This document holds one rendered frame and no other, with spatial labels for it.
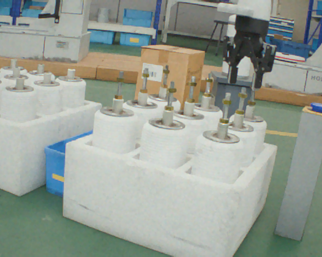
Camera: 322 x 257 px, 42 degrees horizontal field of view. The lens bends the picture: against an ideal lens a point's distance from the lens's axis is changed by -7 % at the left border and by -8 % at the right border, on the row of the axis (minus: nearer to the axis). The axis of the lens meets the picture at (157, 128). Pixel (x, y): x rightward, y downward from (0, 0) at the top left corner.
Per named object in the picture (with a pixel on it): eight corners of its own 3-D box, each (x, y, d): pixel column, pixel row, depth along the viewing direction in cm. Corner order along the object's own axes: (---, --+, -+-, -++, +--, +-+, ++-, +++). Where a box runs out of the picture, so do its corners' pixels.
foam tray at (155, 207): (139, 172, 134) (146, 114, 130) (264, 207, 119) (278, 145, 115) (62, 216, 100) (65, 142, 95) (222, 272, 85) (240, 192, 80)
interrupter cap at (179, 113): (168, 117, 100) (169, 114, 100) (174, 110, 107) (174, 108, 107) (202, 123, 99) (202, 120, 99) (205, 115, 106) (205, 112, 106)
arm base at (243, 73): (219, 72, 149) (225, 23, 145) (245, 76, 150) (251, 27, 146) (223, 76, 140) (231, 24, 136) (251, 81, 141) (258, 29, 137)
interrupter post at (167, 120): (160, 126, 92) (161, 110, 91) (161, 123, 94) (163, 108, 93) (171, 128, 91) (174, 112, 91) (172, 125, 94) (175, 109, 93)
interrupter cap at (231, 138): (243, 146, 85) (243, 143, 85) (205, 142, 84) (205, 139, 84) (235, 135, 92) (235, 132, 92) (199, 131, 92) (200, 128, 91)
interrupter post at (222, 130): (228, 141, 87) (231, 125, 86) (216, 140, 87) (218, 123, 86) (225, 137, 89) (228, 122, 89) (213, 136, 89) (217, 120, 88)
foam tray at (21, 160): (8, 132, 155) (10, 83, 150) (97, 160, 141) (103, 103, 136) (-78, 158, 120) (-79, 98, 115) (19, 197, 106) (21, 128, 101)
